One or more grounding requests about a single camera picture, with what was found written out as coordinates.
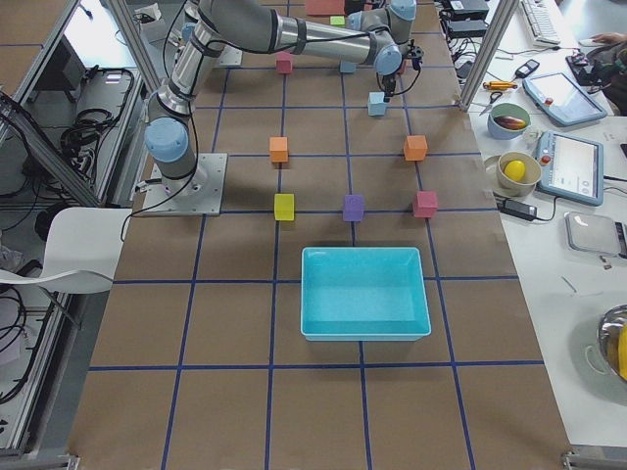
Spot red block near base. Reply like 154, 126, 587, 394
275, 51, 294, 75

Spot red block left far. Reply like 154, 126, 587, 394
396, 59, 408, 75

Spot black power adapter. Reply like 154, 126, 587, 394
497, 198, 537, 221

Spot teach pendant tablet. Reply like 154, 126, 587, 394
535, 131, 604, 207
522, 72, 607, 126

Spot aluminium frame post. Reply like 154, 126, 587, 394
458, 0, 518, 112

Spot orange block right far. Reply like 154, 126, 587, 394
404, 135, 428, 162

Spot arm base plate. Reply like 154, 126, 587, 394
141, 153, 228, 216

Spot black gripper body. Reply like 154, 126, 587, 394
376, 41, 424, 93

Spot green bowl with fruit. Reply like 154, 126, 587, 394
487, 103, 531, 140

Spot yellow block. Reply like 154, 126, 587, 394
273, 193, 295, 221

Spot green block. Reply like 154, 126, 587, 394
329, 16, 346, 27

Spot purple block right side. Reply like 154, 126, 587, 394
342, 194, 365, 222

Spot red block right far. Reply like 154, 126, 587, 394
412, 191, 439, 218

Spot scissors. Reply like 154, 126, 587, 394
480, 90, 504, 116

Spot steel bowl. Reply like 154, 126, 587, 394
584, 305, 626, 384

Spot orange block near base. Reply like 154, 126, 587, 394
268, 136, 289, 164

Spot cyan plastic bin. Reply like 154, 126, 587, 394
301, 247, 431, 342

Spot beige bowl with lemon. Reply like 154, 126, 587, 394
484, 152, 542, 197

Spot light blue block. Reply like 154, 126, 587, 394
339, 61, 357, 74
367, 91, 387, 117

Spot white chair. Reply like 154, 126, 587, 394
1, 208, 131, 295

